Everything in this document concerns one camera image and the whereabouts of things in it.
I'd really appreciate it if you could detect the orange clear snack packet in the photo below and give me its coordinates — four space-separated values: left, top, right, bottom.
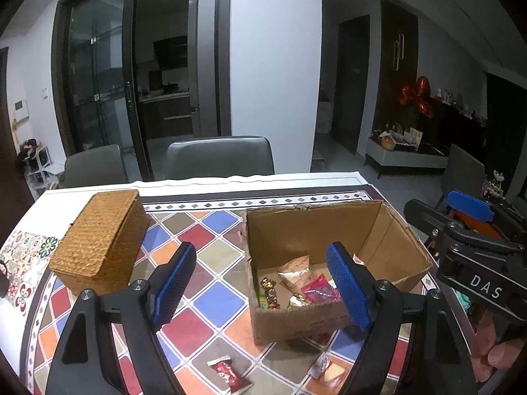
308 354 348 392

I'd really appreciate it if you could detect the gold snack packet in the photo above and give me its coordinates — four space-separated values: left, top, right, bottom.
277 255 315 293

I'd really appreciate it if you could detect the glass sliding door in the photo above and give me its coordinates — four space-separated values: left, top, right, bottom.
51 0 153 181

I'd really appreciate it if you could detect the grey chair left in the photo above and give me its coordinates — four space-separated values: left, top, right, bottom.
61 145 128 188

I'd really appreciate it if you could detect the black mug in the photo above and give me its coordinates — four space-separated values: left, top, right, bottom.
0 261 10 298

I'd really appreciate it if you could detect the grey chair middle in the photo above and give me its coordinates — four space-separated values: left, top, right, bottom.
163 137 275 180

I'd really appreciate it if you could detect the grey chair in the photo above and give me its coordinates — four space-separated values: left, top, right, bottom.
435 145 485 210
61 145 128 188
163 137 275 180

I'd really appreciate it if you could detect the right hand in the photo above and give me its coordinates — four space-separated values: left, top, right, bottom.
471 310 526 382

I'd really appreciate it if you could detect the white shelf with toys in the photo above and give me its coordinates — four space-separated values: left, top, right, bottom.
15 138 52 200

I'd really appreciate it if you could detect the red wooden chair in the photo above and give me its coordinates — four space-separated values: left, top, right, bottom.
448 209 502 239

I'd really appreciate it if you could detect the open cardboard box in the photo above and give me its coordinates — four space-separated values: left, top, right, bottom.
241 200 432 344

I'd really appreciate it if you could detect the grey chair right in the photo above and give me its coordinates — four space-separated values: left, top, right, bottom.
435 145 485 210

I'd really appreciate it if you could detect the red foil balloon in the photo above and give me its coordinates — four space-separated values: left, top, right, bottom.
399 76 433 119

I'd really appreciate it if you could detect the white low tv bench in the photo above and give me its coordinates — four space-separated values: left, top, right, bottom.
364 139 448 178

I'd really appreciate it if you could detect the woven wicker lidded box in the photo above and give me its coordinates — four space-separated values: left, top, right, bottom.
49 190 150 296

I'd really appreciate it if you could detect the red wrapped snack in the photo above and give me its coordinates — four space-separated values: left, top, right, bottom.
207 356 253 395

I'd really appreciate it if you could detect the red striped foil candy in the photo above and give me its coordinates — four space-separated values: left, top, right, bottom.
258 277 281 309

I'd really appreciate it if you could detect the pink snack packet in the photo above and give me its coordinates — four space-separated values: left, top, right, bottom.
301 275 340 305

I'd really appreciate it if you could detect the silver refrigerator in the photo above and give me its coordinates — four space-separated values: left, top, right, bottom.
188 0 218 137

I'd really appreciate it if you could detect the colourful diamond pattern tablecloth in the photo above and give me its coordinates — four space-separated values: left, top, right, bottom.
17 186 384 394

